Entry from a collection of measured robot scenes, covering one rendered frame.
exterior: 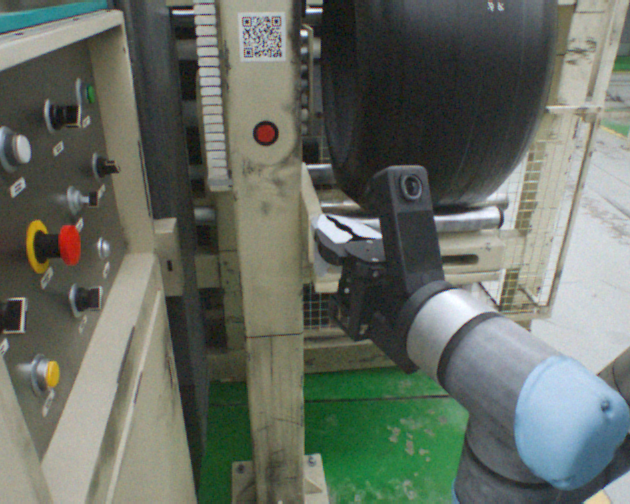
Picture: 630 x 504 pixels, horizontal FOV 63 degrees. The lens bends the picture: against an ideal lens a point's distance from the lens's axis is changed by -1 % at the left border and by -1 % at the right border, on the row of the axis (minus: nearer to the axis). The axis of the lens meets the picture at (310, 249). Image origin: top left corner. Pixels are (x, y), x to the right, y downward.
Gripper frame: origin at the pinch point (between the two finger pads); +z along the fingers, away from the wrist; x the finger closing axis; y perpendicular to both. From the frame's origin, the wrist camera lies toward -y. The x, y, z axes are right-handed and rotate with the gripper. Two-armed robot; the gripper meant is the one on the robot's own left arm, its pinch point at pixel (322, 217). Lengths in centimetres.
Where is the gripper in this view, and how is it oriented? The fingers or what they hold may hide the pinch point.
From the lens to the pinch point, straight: 59.4
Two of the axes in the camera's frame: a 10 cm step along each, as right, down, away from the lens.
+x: 8.7, -1.0, 4.9
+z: -4.8, -4.1, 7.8
